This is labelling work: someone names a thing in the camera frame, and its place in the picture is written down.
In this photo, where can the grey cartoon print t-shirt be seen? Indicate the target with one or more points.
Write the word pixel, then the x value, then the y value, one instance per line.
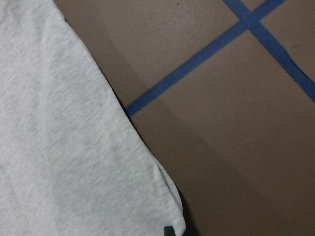
pixel 71 163

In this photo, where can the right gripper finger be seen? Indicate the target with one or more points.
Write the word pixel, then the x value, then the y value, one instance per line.
pixel 169 231

